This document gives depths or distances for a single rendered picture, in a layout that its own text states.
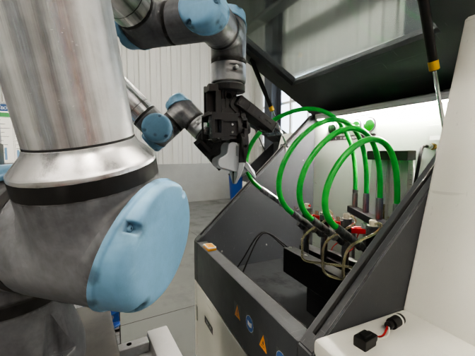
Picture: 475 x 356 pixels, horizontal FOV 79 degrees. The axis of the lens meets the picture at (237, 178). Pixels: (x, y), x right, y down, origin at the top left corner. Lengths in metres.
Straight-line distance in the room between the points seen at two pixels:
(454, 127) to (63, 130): 0.64
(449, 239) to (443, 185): 0.10
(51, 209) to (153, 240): 0.07
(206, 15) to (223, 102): 0.18
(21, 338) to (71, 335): 0.05
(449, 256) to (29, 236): 0.61
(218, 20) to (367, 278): 0.52
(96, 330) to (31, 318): 0.13
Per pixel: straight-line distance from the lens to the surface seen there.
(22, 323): 0.38
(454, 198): 0.65
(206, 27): 0.54
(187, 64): 7.89
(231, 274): 0.83
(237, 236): 1.16
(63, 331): 0.40
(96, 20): 0.25
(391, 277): 0.64
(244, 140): 0.60
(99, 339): 0.47
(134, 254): 0.23
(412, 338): 0.61
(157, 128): 0.77
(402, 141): 1.03
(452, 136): 0.68
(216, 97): 0.61
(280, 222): 1.25
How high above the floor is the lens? 1.28
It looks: 5 degrees down
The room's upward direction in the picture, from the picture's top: straight up
